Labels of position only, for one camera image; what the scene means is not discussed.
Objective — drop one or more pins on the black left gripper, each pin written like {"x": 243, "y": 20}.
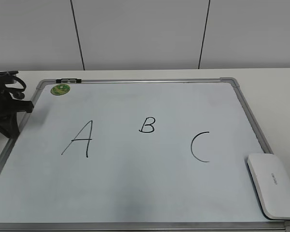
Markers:
{"x": 8, "y": 121}

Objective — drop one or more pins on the white magnetic whiteboard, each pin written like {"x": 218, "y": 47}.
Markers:
{"x": 134, "y": 155}

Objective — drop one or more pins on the green round magnet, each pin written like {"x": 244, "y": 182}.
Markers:
{"x": 60, "y": 89}

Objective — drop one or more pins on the white rectangular board eraser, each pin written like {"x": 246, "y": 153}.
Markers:
{"x": 272, "y": 185}

